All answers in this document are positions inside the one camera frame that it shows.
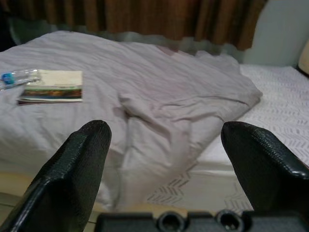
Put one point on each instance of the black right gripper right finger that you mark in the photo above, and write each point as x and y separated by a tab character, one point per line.
260	164

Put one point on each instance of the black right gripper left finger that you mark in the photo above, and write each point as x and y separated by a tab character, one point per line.
67	169

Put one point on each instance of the book with colourful cover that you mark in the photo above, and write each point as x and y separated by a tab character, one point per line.
55	82

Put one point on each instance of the pale grey blanket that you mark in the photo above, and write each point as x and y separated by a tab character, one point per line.
144	96

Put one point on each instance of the cream bed base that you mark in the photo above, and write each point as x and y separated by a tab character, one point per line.
14	183

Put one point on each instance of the mattress with white chevron sheet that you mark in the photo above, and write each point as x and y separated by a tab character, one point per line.
277	96

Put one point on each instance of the clear bottle with blue cap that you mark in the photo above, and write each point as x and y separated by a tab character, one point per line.
17	77

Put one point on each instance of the cream pillow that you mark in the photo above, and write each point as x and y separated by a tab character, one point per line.
304	60

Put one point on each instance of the cream padded headboard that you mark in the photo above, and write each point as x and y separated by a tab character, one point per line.
277	31

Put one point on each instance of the brown curtain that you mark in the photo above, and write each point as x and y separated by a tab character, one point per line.
144	17

